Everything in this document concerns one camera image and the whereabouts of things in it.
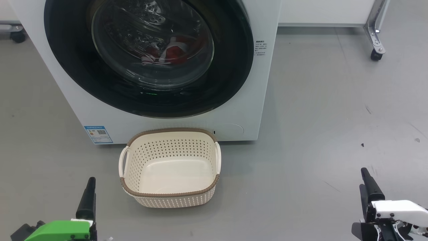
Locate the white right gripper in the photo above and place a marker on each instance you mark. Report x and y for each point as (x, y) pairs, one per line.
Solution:
(398, 211)

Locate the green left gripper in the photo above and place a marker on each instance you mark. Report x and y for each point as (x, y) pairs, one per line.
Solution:
(60, 231)

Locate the red and white garment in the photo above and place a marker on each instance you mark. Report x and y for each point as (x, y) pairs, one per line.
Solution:
(175, 52)

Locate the black glass washer door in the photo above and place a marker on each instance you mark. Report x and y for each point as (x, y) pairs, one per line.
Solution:
(227, 67)

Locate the cream perforated laundry basket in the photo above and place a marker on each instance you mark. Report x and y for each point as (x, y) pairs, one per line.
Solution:
(174, 174)

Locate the white front-load washing machine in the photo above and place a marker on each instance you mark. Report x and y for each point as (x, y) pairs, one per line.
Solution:
(234, 100)

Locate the stainless steel washing machine drum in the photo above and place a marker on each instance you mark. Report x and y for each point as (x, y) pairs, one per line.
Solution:
(133, 33)

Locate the blue energy label sticker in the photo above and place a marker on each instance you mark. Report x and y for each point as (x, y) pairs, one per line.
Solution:
(98, 134)

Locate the black caster wheel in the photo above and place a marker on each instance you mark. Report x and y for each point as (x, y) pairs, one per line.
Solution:
(376, 56)
(18, 37)

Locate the silver metal cabinet leg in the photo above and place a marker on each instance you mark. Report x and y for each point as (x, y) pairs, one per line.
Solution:
(376, 30)

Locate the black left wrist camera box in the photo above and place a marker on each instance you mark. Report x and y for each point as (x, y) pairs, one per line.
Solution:
(25, 232)

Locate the grey metal frame bar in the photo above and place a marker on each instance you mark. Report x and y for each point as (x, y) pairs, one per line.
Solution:
(8, 27)

